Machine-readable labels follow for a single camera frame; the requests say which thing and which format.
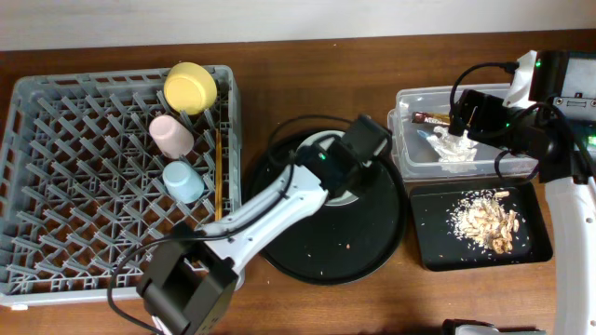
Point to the round black tray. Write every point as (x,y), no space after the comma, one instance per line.
(343,244)

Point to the grey round plate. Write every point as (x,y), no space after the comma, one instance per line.
(324,139)

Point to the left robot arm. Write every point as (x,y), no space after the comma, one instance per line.
(189,282)

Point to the gold brown snack wrapper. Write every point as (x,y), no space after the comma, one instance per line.
(430,118)

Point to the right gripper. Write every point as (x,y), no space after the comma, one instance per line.
(466,113)

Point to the food scraps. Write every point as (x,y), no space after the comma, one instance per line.
(481,218)

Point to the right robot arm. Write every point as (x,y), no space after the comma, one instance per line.
(548,114)

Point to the blue cup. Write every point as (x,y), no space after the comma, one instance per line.
(182,182)

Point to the wooden chopstick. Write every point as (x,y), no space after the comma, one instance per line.
(217,177)
(220,186)

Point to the black rectangular tray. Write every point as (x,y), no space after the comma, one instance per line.
(436,208)

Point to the yellow bowl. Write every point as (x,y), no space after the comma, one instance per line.
(189,88)

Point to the clear plastic bin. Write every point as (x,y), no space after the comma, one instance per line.
(414,156)

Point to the pink cup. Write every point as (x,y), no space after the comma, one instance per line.
(171,137)

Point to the white napkin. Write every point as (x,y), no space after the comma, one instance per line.
(450,148)

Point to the grey dishwasher rack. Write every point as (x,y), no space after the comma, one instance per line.
(81,181)

